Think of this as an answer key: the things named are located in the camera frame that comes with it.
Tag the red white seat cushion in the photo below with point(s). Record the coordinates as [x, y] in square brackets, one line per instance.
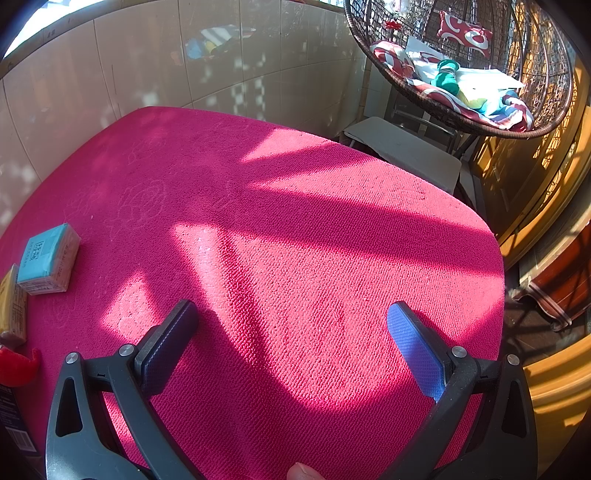
[392, 57]

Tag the blue tissue pack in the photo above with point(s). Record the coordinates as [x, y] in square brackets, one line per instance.
[44, 254]

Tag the person's right hand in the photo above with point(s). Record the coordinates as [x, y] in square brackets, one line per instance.
[304, 473]

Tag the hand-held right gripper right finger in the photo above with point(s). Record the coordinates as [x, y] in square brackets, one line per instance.
[415, 355]

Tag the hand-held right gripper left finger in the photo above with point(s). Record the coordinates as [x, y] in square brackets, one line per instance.
[168, 346]

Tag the yellow tissue pack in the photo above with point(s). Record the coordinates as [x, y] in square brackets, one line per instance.
[11, 304]

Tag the hanging wicker chair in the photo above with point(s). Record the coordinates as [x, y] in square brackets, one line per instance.
[545, 69]

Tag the red white patterned pillow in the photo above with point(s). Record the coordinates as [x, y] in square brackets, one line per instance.
[461, 32]

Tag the yellow wooden cabinet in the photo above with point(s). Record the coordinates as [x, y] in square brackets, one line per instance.
[521, 184]

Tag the white paper sheet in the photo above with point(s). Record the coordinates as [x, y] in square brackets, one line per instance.
[489, 81]

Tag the green cloth item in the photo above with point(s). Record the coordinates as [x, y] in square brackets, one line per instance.
[445, 78]

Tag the red chili plush toy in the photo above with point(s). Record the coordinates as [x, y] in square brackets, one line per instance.
[16, 367]

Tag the grey folding table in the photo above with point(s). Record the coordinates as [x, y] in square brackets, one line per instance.
[406, 147]

